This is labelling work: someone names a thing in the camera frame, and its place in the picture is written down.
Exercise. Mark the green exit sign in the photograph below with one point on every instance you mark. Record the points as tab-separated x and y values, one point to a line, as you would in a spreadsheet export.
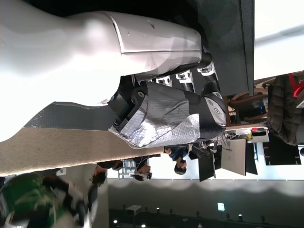
221	206

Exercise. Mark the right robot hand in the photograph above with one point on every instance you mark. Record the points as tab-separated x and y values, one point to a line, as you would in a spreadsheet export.
76	204

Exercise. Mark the green drink can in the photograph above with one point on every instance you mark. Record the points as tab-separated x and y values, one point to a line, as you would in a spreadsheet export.
26	192

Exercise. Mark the ceiling projector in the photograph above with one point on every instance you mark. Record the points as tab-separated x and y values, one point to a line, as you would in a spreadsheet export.
133	210

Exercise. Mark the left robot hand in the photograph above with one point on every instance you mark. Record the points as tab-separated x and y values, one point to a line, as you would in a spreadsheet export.
71	47

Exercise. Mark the person wearing headset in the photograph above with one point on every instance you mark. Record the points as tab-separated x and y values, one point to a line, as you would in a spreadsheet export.
142	169

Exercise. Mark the dark haired person in black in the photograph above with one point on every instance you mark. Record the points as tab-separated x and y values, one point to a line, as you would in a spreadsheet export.
102	177

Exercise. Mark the white desk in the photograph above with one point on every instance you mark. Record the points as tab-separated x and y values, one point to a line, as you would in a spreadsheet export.
240	129

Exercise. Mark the black monitor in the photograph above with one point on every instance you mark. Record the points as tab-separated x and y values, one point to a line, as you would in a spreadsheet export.
206	166

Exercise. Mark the white monitor back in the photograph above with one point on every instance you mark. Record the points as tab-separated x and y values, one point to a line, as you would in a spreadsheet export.
234	156

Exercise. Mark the black table mat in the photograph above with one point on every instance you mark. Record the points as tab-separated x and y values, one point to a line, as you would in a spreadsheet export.
225	35

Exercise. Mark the dark puffer jacket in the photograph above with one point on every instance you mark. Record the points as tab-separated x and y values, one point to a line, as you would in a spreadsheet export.
282	114

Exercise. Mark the person in blue shirt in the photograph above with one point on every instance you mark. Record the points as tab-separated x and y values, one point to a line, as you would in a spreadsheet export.
177	154

